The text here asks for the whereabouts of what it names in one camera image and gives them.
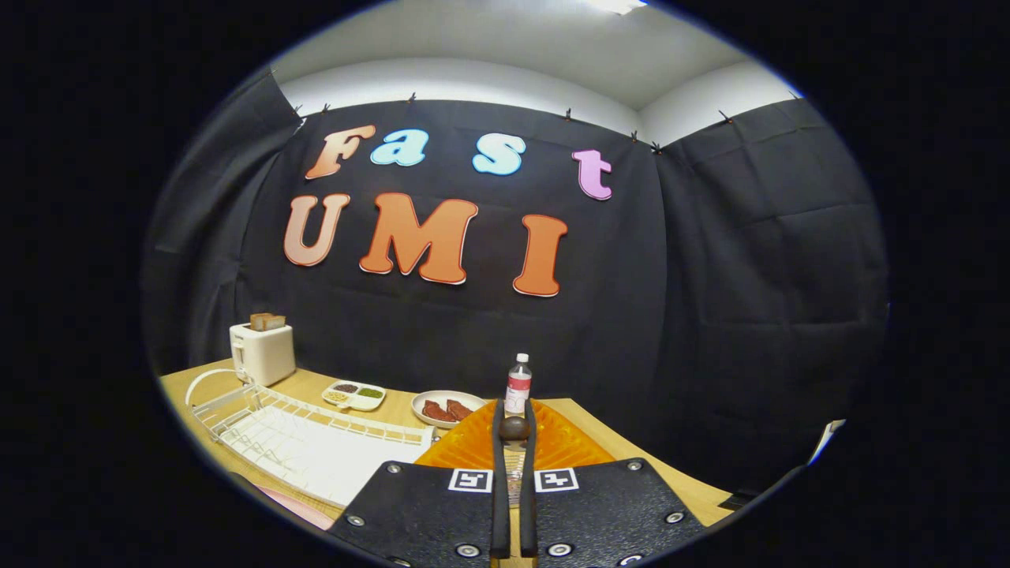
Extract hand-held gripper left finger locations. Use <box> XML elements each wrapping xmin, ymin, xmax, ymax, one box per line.
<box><xmin>327</xmin><ymin>398</ymin><xmax>512</xmax><ymax>568</ymax></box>

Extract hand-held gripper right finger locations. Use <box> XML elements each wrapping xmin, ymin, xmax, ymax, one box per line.
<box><xmin>519</xmin><ymin>398</ymin><xmax>705</xmax><ymax>567</ymax></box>

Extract metal wire basket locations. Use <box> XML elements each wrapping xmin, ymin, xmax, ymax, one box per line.
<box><xmin>505</xmin><ymin>443</ymin><xmax>525</xmax><ymax>510</ymax></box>

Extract white wire dish rack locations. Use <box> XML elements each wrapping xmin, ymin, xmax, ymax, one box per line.
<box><xmin>185</xmin><ymin>368</ymin><xmax>435</xmax><ymax>509</ymax></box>

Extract pink plate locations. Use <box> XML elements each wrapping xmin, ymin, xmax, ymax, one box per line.
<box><xmin>256</xmin><ymin>483</ymin><xmax>336</xmax><ymax>531</ymax></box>

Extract white plate with meat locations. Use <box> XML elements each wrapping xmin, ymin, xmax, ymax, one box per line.
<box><xmin>411</xmin><ymin>390</ymin><xmax>488</xmax><ymax>429</ymax></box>

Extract white divided condiment dish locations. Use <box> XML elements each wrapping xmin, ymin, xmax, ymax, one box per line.
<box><xmin>322</xmin><ymin>380</ymin><xmax>387</xmax><ymax>413</ymax></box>

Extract clear bottle red label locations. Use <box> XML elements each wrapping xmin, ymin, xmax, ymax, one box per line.
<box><xmin>504</xmin><ymin>353</ymin><xmax>533</xmax><ymax>417</ymax></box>

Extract black backdrop cloth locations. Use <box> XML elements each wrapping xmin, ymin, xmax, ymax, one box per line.
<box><xmin>142</xmin><ymin>67</ymin><xmax>891</xmax><ymax>498</ymax></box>

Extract white toaster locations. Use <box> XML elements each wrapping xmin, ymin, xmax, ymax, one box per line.
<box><xmin>229</xmin><ymin>322</ymin><xmax>297</xmax><ymax>387</ymax></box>

